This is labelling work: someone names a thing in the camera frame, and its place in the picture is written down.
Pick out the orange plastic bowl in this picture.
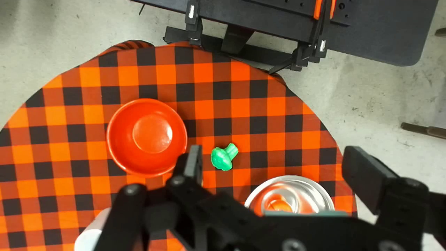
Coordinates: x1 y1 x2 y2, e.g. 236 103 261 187
106 99 188 177

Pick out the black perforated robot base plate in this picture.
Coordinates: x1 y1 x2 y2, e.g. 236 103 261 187
135 0 439 73

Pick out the orange black checkered tablecloth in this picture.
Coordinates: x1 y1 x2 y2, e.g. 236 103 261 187
0 39 358 251

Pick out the green broccoli toy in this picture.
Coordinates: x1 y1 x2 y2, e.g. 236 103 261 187
211 143 239 172

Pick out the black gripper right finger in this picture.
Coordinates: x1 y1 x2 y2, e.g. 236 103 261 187
342 147 399 215

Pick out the silver metal bowl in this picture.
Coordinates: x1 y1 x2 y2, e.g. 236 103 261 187
244 176 335 216

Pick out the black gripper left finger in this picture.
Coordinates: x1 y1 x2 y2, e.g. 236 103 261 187
173 145 204 184

